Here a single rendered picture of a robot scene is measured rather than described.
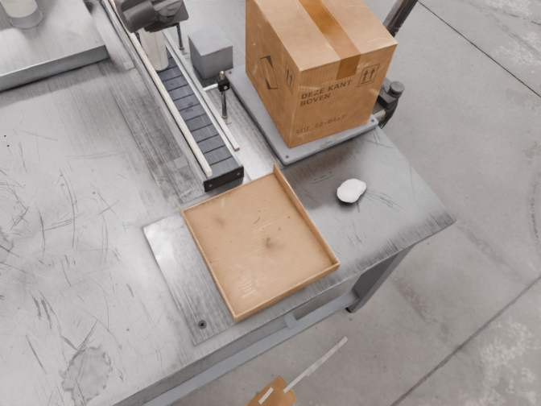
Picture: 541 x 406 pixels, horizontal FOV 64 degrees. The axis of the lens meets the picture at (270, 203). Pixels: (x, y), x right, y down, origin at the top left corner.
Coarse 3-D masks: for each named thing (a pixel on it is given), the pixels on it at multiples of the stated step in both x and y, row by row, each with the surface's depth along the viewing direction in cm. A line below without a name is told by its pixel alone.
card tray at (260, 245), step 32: (256, 192) 107; (288, 192) 106; (192, 224) 102; (224, 224) 102; (256, 224) 103; (288, 224) 103; (224, 256) 98; (256, 256) 99; (288, 256) 99; (320, 256) 99; (224, 288) 94; (256, 288) 95; (288, 288) 92
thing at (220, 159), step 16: (144, 64) 120; (176, 64) 121; (160, 80) 118; (176, 80) 118; (176, 96) 115; (192, 96) 115; (192, 112) 113; (192, 128) 110; (208, 128) 110; (208, 144) 108; (224, 144) 108; (208, 160) 105; (224, 160) 106
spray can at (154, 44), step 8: (144, 32) 108; (152, 32) 108; (160, 32) 110; (144, 40) 111; (152, 40) 110; (160, 40) 111; (152, 48) 112; (160, 48) 113; (152, 56) 115; (160, 56) 115; (152, 64) 117; (160, 64) 117; (168, 64) 120
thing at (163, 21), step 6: (180, 6) 94; (180, 12) 94; (186, 12) 95; (162, 18) 90; (168, 18) 90; (174, 18) 94; (180, 18) 94; (186, 18) 95; (150, 24) 92; (156, 24) 93; (162, 24) 93; (168, 24) 94; (144, 30) 93; (150, 30) 93
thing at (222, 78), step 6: (222, 72) 105; (216, 78) 107; (222, 78) 106; (216, 84) 107; (222, 84) 106; (228, 84) 107; (204, 90) 106; (222, 90) 108; (222, 96) 111; (222, 102) 113; (222, 108) 115; (222, 114) 118
